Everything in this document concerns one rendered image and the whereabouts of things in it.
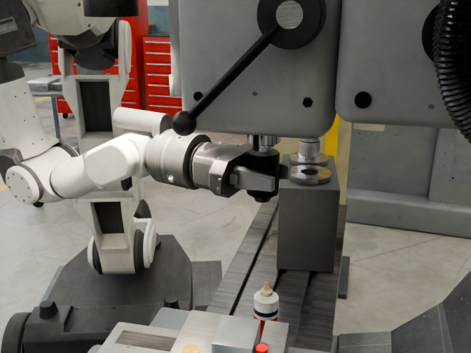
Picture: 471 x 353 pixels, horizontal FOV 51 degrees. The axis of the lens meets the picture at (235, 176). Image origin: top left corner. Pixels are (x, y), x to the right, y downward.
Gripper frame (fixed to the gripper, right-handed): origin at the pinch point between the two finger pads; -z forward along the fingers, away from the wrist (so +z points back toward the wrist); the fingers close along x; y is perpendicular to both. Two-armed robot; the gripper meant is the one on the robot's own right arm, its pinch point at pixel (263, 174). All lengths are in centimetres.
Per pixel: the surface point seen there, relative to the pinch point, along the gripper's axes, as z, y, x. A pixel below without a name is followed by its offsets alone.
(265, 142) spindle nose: -1.2, -5.5, -2.0
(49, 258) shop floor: 191, 124, 108
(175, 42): 11.0, -18.4, -5.0
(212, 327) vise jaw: 1.4, 19.2, -11.9
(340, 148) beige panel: 40, 48, 167
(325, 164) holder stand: 3.8, 11.0, 39.0
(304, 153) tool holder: 8.3, 8.8, 37.6
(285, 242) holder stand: 6.0, 23.8, 23.6
